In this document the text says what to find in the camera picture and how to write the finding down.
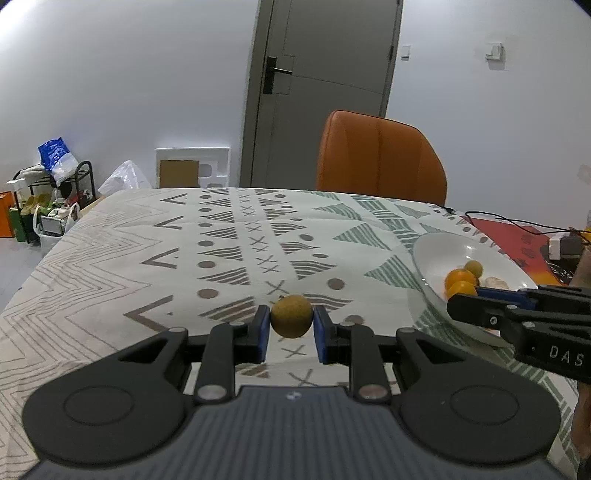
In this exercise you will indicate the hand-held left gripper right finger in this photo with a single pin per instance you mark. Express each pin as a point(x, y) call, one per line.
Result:
point(322, 334)

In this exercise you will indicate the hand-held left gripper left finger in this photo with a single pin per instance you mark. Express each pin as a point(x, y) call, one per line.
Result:
point(262, 332)

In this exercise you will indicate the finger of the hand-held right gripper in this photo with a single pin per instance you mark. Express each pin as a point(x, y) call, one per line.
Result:
point(501, 293)
point(475, 311)

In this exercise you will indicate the peeled pale pomelo segment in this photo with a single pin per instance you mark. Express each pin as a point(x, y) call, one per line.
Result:
point(496, 281)

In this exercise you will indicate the large orange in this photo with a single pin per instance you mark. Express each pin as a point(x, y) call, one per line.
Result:
point(461, 290)

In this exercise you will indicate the brown round fruit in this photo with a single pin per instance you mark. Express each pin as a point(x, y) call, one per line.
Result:
point(289, 318)

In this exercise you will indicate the medium orange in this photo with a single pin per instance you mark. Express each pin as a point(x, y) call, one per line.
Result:
point(459, 276)

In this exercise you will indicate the white deep plate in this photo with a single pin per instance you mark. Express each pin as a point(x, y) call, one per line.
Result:
point(443, 254)

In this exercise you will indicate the person's right forearm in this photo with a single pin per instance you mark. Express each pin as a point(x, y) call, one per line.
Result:
point(582, 429)

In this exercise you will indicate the small yellow round fruit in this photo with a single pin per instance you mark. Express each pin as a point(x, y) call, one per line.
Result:
point(473, 267)

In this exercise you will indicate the red mat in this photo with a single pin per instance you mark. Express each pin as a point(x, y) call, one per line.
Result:
point(508, 235)

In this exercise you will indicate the white power adapter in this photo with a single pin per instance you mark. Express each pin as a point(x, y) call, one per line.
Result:
point(558, 247)

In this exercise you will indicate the patterned tablecloth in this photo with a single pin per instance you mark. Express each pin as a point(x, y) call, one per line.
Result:
point(138, 240)

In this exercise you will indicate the white foam packaging board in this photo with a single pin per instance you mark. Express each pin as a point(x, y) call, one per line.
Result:
point(217, 161)

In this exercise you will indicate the brown cardboard piece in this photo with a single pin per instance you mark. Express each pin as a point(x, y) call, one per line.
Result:
point(179, 174)

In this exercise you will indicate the orange chair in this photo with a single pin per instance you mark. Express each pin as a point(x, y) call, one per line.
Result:
point(378, 157)

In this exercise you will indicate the black metal rack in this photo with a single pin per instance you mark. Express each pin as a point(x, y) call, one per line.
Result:
point(87, 180)

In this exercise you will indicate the white storage basket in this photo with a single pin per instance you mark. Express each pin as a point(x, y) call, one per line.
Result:
point(53, 230)

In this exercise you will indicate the green box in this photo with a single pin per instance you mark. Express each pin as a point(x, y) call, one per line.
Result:
point(18, 224)

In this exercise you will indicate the blue and white plastic bag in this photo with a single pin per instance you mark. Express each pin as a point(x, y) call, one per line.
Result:
point(57, 159)

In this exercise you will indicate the orange box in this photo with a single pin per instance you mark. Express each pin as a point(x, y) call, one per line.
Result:
point(5, 214)

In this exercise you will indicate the white wall box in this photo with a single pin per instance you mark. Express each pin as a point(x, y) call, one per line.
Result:
point(494, 50)

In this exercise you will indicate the white wall switch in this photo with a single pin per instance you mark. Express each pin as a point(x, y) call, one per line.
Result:
point(406, 51)

